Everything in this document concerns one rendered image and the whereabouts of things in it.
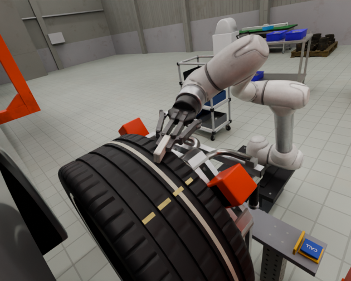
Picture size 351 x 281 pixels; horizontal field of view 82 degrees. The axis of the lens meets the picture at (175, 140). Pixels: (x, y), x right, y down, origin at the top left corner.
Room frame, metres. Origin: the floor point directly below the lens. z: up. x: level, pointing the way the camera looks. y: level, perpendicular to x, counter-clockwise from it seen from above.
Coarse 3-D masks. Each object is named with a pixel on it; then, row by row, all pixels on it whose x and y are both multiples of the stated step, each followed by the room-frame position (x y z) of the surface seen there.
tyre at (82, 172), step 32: (96, 160) 0.43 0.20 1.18; (128, 160) 0.41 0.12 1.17; (96, 192) 0.32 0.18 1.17; (128, 192) 0.31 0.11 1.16; (160, 192) 0.32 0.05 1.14; (192, 192) 0.33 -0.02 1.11; (96, 224) 0.28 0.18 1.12; (128, 224) 0.25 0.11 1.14; (160, 224) 0.26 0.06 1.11; (192, 224) 0.27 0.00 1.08; (224, 224) 0.28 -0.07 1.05; (128, 256) 0.21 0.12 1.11; (160, 256) 0.22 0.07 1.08; (192, 256) 0.22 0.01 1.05
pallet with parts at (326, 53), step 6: (312, 36) 6.48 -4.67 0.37; (318, 36) 5.95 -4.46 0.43; (330, 36) 5.93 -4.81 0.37; (306, 42) 6.15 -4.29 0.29; (312, 42) 6.04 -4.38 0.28; (318, 42) 5.59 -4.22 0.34; (324, 42) 5.45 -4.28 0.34; (330, 42) 5.77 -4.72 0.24; (336, 42) 6.04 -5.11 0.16; (300, 48) 5.84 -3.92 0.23; (306, 48) 6.03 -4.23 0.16; (312, 48) 5.63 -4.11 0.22; (318, 48) 5.55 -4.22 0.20; (324, 48) 5.44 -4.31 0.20; (330, 48) 5.49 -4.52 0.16; (294, 54) 5.91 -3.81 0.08; (300, 54) 5.80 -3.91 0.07; (312, 54) 5.58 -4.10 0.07; (318, 54) 5.48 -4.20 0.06; (324, 54) 5.38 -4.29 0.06
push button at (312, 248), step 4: (304, 240) 0.53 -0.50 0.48; (308, 240) 0.52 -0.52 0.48; (304, 244) 0.51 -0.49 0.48; (308, 244) 0.51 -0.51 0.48; (312, 244) 0.50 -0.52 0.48; (316, 244) 0.50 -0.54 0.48; (300, 248) 0.50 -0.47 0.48; (304, 248) 0.49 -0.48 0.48; (308, 248) 0.49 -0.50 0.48; (312, 248) 0.49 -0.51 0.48; (316, 248) 0.48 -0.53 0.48; (320, 248) 0.48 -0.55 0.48; (304, 252) 0.48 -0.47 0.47; (308, 252) 0.47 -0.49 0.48; (312, 252) 0.47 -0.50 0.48; (316, 252) 0.47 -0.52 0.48; (320, 252) 0.46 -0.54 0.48; (312, 256) 0.46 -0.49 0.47; (316, 256) 0.45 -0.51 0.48
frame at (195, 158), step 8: (152, 136) 0.61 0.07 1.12; (176, 144) 0.53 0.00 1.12; (184, 144) 0.52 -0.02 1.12; (176, 152) 0.49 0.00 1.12; (184, 152) 0.50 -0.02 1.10; (192, 152) 0.47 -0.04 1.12; (200, 152) 0.46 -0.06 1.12; (184, 160) 0.44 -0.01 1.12; (192, 160) 0.44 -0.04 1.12; (200, 160) 0.45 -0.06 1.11; (208, 160) 0.45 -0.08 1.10; (192, 168) 0.42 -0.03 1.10; (200, 168) 0.43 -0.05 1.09; (208, 168) 0.43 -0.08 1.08; (200, 176) 0.41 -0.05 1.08; (208, 176) 0.44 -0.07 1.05; (232, 208) 0.38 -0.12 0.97; (240, 208) 0.36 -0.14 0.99; (232, 216) 0.34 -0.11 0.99; (240, 216) 0.34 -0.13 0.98; (248, 216) 0.35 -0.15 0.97; (240, 224) 0.33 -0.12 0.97; (248, 224) 0.33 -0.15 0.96; (240, 232) 0.31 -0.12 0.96; (248, 232) 0.34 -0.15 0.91; (248, 240) 0.34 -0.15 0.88; (248, 248) 0.34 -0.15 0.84
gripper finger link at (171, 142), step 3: (171, 138) 0.44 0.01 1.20; (177, 138) 0.43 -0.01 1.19; (171, 141) 0.43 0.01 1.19; (174, 141) 0.43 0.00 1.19; (177, 141) 0.43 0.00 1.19; (180, 141) 0.43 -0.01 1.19; (168, 144) 0.41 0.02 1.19; (171, 144) 0.41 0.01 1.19; (165, 147) 0.41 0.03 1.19; (168, 147) 0.41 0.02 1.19; (171, 147) 0.41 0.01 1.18; (165, 150) 0.41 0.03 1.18; (168, 150) 0.41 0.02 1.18
